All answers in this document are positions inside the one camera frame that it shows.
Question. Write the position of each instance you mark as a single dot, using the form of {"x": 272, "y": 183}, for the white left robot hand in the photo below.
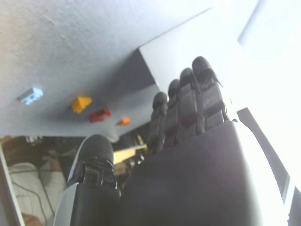
{"x": 188, "y": 176}

